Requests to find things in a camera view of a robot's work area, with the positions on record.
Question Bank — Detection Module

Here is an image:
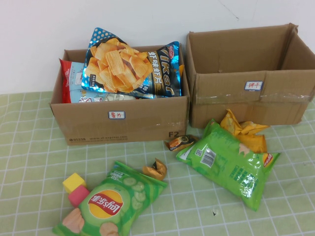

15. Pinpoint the red white shrimp cracker bag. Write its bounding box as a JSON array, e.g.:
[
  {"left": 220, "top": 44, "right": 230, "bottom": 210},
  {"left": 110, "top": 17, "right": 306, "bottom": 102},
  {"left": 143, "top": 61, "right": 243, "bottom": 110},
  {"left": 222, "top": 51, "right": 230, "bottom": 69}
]
[{"left": 59, "top": 58, "right": 138, "bottom": 104}]

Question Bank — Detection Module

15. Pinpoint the cardboard box with F2 print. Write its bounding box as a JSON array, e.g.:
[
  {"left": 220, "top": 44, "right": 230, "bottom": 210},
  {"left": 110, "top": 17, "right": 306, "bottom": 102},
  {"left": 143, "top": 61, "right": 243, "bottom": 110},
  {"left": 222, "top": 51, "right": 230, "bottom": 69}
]
[{"left": 50, "top": 43, "right": 190, "bottom": 146}]

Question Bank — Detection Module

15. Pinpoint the green chips bag with barcode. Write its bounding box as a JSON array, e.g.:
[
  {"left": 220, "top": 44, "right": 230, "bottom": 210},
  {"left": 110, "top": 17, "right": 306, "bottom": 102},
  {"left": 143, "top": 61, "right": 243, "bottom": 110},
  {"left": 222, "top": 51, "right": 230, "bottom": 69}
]
[{"left": 175, "top": 118, "right": 281, "bottom": 212}]

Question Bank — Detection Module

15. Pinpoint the blue shrimp chips bag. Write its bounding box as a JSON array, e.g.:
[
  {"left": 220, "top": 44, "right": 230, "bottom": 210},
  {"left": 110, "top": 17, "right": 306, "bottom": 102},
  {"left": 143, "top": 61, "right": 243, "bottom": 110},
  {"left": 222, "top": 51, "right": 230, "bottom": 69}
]
[{"left": 82, "top": 27, "right": 184, "bottom": 99}]

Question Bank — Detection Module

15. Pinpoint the green cucumber chips bag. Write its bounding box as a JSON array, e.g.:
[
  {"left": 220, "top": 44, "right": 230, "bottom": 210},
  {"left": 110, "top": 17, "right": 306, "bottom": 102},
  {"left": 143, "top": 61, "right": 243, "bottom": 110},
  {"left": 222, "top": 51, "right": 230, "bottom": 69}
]
[{"left": 52, "top": 161, "right": 168, "bottom": 236}]

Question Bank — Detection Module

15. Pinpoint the white blue-bordered label sticker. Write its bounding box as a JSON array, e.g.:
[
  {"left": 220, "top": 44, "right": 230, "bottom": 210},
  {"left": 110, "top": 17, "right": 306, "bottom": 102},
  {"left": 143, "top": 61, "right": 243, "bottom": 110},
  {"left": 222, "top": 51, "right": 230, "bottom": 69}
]
[
  {"left": 108, "top": 110, "right": 126, "bottom": 119},
  {"left": 245, "top": 80, "right": 263, "bottom": 91}
]

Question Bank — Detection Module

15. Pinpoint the black orange small snack packet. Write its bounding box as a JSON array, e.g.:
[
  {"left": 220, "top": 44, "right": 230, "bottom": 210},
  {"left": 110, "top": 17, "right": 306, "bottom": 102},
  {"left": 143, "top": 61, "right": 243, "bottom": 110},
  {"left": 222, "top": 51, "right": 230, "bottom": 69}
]
[{"left": 164, "top": 134, "right": 199, "bottom": 151}]

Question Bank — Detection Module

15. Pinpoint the pink foam cube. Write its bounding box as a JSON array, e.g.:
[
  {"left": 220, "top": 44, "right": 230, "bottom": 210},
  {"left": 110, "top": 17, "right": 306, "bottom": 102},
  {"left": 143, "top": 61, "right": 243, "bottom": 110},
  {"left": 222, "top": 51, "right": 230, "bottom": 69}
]
[{"left": 68, "top": 184, "right": 92, "bottom": 209}]

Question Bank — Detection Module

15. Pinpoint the taped plain cardboard box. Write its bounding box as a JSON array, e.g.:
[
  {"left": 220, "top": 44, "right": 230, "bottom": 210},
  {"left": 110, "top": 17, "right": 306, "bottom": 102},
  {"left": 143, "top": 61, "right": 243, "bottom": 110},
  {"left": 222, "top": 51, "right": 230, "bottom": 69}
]
[{"left": 186, "top": 23, "right": 315, "bottom": 129}]

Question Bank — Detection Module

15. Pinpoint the yellow foam cube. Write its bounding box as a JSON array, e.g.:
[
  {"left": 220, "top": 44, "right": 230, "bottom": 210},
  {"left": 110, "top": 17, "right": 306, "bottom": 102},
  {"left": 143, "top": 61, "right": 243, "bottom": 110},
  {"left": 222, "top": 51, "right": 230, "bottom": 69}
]
[{"left": 63, "top": 172, "right": 87, "bottom": 195}]

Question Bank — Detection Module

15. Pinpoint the golden twisted snack packet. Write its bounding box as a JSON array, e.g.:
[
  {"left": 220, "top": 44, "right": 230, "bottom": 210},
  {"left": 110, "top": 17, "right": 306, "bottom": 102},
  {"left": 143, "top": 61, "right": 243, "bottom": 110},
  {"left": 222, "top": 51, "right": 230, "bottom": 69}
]
[{"left": 142, "top": 158, "right": 168, "bottom": 181}]

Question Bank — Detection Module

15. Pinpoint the small yellow snack packet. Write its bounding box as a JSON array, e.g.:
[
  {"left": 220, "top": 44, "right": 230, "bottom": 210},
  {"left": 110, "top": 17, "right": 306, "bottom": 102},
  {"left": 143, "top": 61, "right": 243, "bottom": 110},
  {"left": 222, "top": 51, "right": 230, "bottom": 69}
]
[
  {"left": 237, "top": 121, "right": 270, "bottom": 135},
  {"left": 220, "top": 109, "right": 241, "bottom": 136},
  {"left": 237, "top": 134, "right": 268, "bottom": 153}
]

